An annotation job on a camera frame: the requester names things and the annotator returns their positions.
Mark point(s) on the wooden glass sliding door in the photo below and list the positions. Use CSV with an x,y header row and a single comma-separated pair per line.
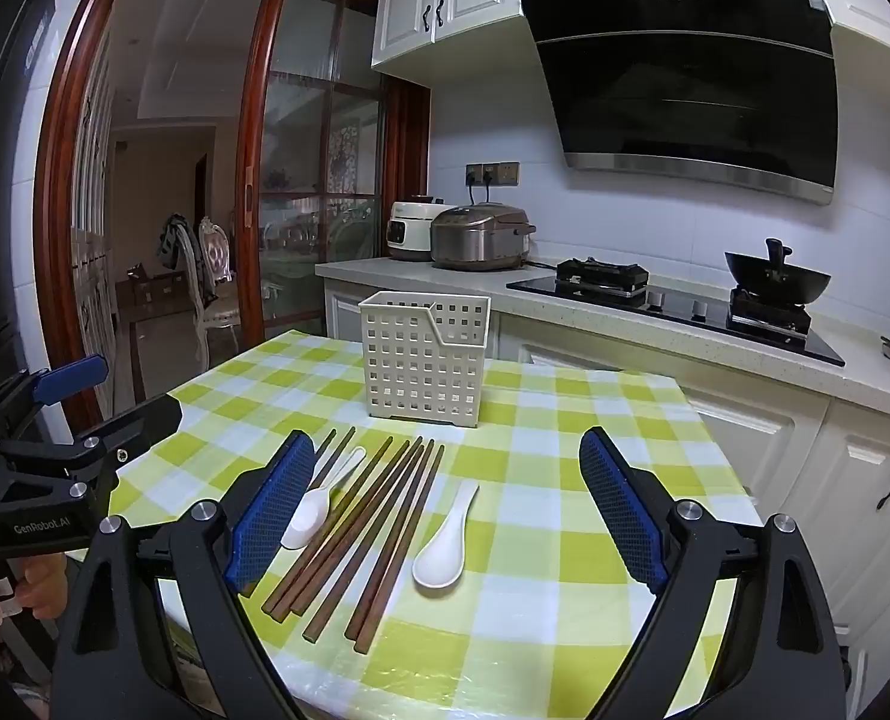
x,y
254,165

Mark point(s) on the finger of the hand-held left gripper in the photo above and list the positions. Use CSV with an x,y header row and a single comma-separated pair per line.
x,y
70,379
137,424

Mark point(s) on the black wok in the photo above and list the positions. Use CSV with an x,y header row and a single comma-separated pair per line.
x,y
778,274

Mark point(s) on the white panelled hallway cabinet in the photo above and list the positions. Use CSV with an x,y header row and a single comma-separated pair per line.
x,y
96,240

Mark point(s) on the brown box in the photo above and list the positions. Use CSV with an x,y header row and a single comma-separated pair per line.
x,y
152,289

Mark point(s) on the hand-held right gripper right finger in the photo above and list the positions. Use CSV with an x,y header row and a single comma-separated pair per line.
x,y
625,517

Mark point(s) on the bunch of brown chopsticks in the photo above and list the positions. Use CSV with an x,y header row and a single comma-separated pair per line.
x,y
374,532

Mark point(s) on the white ornate chair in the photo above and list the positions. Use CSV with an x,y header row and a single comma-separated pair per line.
x,y
216,262

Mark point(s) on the dark jacket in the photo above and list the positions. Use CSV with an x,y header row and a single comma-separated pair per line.
x,y
179,247

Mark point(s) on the person's left hand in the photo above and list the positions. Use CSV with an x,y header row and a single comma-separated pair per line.
x,y
40,589

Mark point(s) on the white ceramic spoon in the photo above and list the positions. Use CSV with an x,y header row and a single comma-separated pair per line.
x,y
437,559
306,514

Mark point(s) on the white pressure cooker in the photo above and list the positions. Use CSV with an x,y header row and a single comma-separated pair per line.
x,y
407,229

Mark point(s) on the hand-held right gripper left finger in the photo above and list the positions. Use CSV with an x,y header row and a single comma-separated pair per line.
x,y
272,510

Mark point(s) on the white perforated utensil basket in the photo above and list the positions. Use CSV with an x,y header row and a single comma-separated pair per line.
x,y
422,360

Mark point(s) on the green white checkered tablecloth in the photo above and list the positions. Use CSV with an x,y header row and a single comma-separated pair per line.
x,y
550,465

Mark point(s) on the black range hood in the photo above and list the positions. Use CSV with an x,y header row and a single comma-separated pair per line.
x,y
685,90

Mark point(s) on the silver rice cooker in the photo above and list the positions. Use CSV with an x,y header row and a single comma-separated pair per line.
x,y
479,240

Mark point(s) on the gold wall socket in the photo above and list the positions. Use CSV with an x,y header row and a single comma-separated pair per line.
x,y
473,174
509,173
490,174

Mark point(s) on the black glass gas cooktop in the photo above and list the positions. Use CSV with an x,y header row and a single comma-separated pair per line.
x,y
685,315

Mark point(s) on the black burner grate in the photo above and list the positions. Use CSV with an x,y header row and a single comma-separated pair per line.
x,y
767,315
602,277

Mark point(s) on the silver cooktop knob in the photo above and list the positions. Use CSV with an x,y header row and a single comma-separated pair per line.
x,y
700,307
655,300

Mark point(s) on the red wooden door frame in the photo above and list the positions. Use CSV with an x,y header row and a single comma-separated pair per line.
x,y
63,127

